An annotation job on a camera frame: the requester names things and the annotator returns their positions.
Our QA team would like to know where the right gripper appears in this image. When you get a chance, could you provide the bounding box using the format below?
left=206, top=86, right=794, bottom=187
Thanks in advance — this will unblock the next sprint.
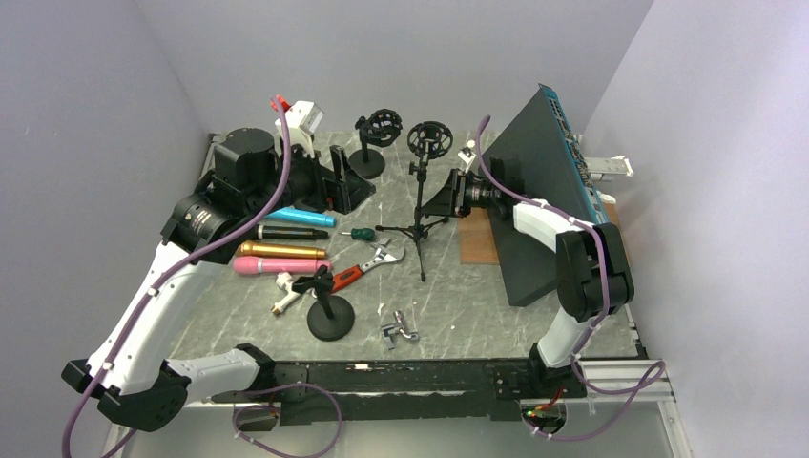
left=422, top=169, right=501, bottom=219

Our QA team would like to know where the metal rack bracket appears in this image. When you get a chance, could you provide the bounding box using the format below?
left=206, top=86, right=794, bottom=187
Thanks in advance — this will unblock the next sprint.
left=584, top=156, right=634, bottom=181

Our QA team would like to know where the blue toy microphone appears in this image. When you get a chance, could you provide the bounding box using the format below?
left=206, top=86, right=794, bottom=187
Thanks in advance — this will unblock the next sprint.
left=264, top=207, right=337, bottom=228

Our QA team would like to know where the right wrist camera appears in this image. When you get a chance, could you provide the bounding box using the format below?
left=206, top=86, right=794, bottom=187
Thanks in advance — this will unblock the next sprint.
left=457, top=140, right=479, bottom=175

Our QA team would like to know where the white plastic tap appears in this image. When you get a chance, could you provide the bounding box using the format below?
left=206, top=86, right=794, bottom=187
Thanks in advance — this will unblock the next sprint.
left=271, top=272, right=304, bottom=315

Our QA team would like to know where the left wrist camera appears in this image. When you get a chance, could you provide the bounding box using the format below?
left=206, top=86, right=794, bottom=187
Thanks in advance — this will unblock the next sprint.
left=271, top=94, right=323, bottom=158

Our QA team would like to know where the gold microphone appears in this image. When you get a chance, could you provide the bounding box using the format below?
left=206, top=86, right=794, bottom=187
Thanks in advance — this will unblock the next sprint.
left=236, top=240, right=326, bottom=260

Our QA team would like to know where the black tripod microphone stand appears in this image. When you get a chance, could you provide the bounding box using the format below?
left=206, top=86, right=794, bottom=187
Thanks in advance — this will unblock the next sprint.
left=375, top=121, right=453, bottom=282

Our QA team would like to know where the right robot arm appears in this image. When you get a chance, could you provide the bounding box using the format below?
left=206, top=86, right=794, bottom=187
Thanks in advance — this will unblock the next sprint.
left=421, top=168, right=634, bottom=396

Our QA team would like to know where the black front microphone stand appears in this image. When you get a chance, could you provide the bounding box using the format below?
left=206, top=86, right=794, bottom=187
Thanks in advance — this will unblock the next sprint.
left=291, top=266, right=356, bottom=342

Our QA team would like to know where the black shock mount stand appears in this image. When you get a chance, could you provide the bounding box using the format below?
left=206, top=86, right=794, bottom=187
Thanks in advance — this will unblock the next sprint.
left=348, top=109, right=403, bottom=179

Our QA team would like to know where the chrome faucet fitting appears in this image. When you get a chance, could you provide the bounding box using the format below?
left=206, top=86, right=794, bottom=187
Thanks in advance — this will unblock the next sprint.
left=381, top=310, right=420, bottom=350

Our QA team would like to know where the black toy microphone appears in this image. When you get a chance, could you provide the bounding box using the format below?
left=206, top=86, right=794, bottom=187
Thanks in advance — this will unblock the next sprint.
left=254, top=224, right=329, bottom=240

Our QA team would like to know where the dark grey network switch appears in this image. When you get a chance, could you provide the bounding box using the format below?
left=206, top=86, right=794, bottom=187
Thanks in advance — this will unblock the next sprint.
left=484, top=85, right=609, bottom=307

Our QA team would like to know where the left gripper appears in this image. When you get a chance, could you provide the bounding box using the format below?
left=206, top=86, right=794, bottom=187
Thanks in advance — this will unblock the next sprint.
left=246, top=135, right=376, bottom=219

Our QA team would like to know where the red handled adjustable wrench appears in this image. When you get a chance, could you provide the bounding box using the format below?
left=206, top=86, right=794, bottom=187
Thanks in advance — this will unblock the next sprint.
left=331, top=239, right=406, bottom=293

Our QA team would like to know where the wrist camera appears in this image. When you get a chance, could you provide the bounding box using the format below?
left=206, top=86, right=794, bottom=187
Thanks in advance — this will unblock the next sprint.
left=457, top=140, right=479, bottom=175
left=271, top=94, right=323, bottom=158

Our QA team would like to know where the wooden board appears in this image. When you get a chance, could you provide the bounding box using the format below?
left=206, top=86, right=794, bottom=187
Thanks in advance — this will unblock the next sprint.
left=459, top=198, right=596, bottom=266

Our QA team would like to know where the green handled screwdriver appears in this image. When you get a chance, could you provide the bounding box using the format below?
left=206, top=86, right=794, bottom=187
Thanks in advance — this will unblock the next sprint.
left=341, top=228, right=376, bottom=241

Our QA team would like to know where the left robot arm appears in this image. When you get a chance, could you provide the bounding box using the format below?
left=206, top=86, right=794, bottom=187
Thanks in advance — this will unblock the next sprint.
left=62, top=128, right=375, bottom=432

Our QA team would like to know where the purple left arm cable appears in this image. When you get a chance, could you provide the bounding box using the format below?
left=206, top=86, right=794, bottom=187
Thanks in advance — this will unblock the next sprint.
left=60, top=95, right=343, bottom=458

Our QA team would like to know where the pink toy microphone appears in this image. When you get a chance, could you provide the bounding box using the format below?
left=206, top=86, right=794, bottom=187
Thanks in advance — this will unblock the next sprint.
left=233, top=256, right=332, bottom=275

